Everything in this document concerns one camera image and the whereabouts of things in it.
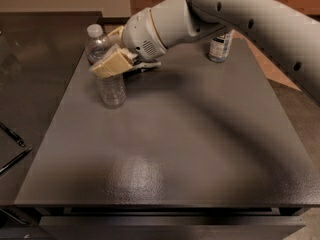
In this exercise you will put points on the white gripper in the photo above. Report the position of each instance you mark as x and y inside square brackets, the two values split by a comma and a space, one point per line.
[140, 34]

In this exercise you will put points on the clear water bottle red label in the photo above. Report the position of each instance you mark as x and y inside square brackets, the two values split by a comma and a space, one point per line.
[112, 90]

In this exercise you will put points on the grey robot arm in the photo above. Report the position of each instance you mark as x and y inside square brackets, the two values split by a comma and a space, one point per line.
[290, 39]

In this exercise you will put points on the tall bottle white label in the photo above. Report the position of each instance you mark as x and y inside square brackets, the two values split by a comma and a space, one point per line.
[220, 47]

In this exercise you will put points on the dark blue snack bag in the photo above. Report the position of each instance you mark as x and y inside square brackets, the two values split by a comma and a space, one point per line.
[144, 66]

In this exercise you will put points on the dark side table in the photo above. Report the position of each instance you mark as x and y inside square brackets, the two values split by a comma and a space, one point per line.
[39, 52]

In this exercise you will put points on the black pen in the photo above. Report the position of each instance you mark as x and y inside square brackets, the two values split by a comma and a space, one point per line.
[13, 135]

